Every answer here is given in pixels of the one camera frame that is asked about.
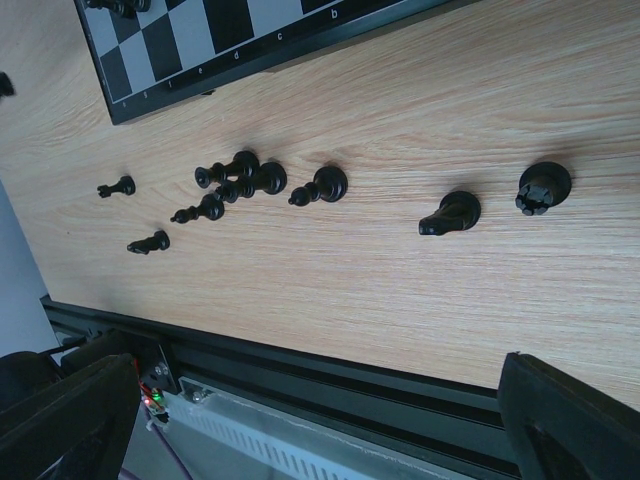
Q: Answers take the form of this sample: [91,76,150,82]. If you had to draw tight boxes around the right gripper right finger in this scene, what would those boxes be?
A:
[497,352,639,479]

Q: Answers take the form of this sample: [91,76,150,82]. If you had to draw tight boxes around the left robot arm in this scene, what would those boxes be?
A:
[1,330,169,411]

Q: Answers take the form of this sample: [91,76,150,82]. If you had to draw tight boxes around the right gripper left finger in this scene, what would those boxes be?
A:
[1,354,140,479]

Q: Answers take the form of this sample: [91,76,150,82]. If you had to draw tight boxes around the black chess piece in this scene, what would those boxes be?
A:
[97,175,136,198]
[215,161,287,203]
[170,193,225,224]
[84,0,151,18]
[194,150,260,189]
[418,190,481,236]
[288,165,348,207]
[515,161,572,216]
[127,230,170,255]
[0,72,15,99]

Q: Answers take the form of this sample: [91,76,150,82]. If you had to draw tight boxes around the black and silver chessboard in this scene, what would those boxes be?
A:
[75,0,464,125]

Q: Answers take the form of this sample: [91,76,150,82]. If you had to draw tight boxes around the grey slotted cable duct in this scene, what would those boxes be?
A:
[169,399,446,479]

